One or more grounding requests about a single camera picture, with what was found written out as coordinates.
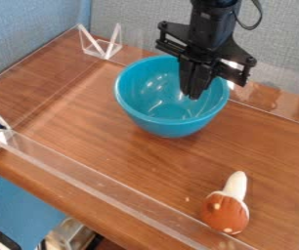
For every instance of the clear box under table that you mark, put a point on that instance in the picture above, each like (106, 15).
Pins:
(70, 236)

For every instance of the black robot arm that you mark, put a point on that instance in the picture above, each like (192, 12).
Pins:
(219, 16)

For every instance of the blue plastic bowl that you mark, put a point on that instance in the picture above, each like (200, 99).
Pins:
(147, 92)

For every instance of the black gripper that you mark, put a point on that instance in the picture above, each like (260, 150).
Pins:
(203, 62)

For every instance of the brown spotted toy mushroom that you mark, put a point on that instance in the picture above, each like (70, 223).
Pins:
(224, 211)

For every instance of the clear acrylic front barrier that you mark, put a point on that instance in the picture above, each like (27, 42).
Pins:
(124, 214)

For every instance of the clear acrylic back barrier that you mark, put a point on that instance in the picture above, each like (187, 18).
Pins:
(272, 91)

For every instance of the clear acrylic corner bracket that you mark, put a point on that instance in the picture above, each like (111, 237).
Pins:
(100, 48)

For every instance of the clear acrylic barrier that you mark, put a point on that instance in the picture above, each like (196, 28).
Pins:
(124, 214)
(272, 91)

